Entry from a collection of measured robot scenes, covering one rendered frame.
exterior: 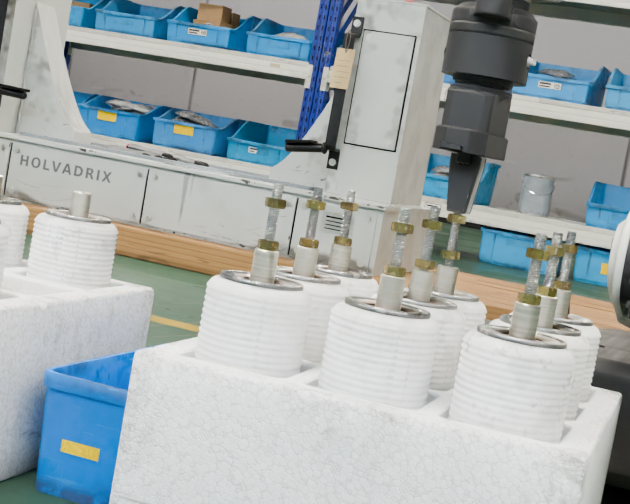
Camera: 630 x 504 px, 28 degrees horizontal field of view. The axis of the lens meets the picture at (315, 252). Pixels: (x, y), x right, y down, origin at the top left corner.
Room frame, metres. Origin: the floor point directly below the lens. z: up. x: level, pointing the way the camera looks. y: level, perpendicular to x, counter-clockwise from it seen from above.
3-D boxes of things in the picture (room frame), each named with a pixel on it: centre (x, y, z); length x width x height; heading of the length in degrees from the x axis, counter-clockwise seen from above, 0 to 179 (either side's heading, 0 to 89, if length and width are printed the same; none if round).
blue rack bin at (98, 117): (6.73, 1.11, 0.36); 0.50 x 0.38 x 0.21; 161
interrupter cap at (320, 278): (1.22, 0.01, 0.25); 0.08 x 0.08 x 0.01
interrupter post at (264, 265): (1.11, 0.04, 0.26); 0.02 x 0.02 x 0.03
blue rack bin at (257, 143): (6.47, 0.29, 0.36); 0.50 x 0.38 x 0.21; 159
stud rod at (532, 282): (1.04, -0.18, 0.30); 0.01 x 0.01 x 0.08
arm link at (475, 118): (1.30, -0.14, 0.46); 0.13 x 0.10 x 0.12; 159
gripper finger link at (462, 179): (1.29, -0.14, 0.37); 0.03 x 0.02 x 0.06; 69
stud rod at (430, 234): (1.19, -0.11, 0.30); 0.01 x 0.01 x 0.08
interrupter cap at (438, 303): (1.19, -0.11, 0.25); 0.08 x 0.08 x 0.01
